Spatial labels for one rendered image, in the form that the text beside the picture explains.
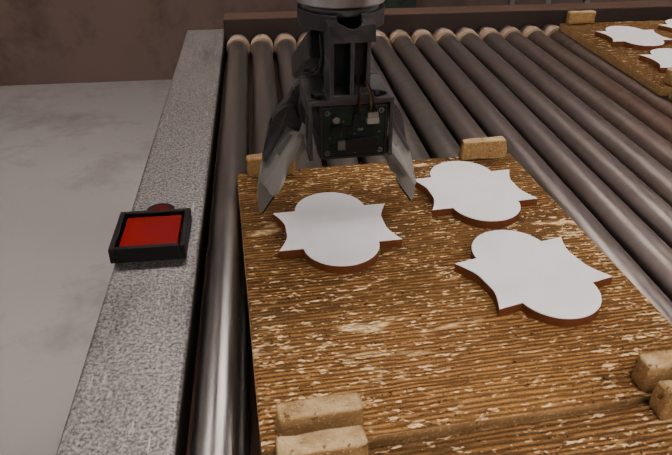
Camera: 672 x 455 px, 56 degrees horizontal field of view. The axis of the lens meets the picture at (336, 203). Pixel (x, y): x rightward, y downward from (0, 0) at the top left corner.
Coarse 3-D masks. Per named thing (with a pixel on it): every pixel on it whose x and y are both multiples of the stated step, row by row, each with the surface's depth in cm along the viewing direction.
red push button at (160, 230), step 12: (156, 216) 70; (168, 216) 70; (180, 216) 70; (132, 228) 68; (144, 228) 68; (156, 228) 68; (168, 228) 68; (180, 228) 68; (132, 240) 66; (144, 240) 66; (156, 240) 66; (168, 240) 66
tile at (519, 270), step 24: (480, 240) 63; (504, 240) 63; (528, 240) 63; (552, 240) 63; (456, 264) 59; (480, 264) 59; (504, 264) 59; (528, 264) 59; (552, 264) 59; (576, 264) 59; (504, 288) 56; (528, 288) 56; (552, 288) 56; (576, 288) 56; (504, 312) 54; (528, 312) 54; (552, 312) 53; (576, 312) 53
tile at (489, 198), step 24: (432, 168) 76; (456, 168) 76; (480, 168) 76; (432, 192) 71; (456, 192) 71; (480, 192) 71; (504, 192) 71; (432, 216) 68; (456, 216) 68; (480, 216) 67; (504, 216) 67
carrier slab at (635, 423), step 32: (576, 416) 45; (608, 416) 45; (640, 416) 45; (384, 448) 43; (416, 448) 43; (448, 448) 43; (480, 448) 43; (512, 448) 43; (544, 448) 43; (576, 448) 43; (608, 448) 43; (640, 448) 43
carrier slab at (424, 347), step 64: (256, 192) 73; (320, 192) 73; (384, 192) 73; (256, 256) 62; (384, 256) 62; (448, 256) 62; (576, 256) 62; (256, 320) 54; (320, 320) 54; (384, 320) 54; (448, 320) 54; (512, 320) 54; (640, 320) 54; (256, 384) 48; (320, 384) 48; (384, 384) 48; (448, 384) 48; (512, 384) 48; (576, 384) 48
